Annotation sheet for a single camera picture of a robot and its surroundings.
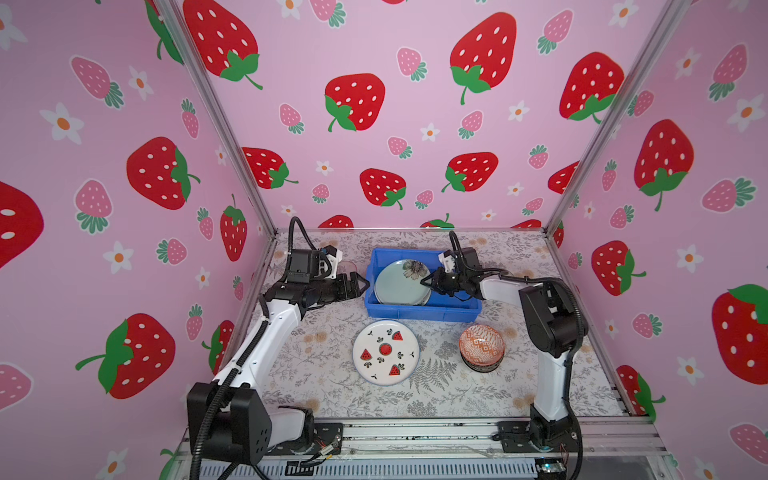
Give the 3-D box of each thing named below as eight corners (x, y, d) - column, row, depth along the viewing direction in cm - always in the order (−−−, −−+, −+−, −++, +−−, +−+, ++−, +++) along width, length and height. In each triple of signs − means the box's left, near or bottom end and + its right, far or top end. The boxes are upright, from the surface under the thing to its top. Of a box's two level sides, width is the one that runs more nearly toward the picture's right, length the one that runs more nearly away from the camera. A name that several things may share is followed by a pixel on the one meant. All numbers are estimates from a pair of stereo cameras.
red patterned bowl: (460, 379, 86) (467, 365, 77) (455, 340, 93) (461, 324, 85) (499, 379, 86) (510, 365, 77) (490, 340, 93) (500, 324, 85)
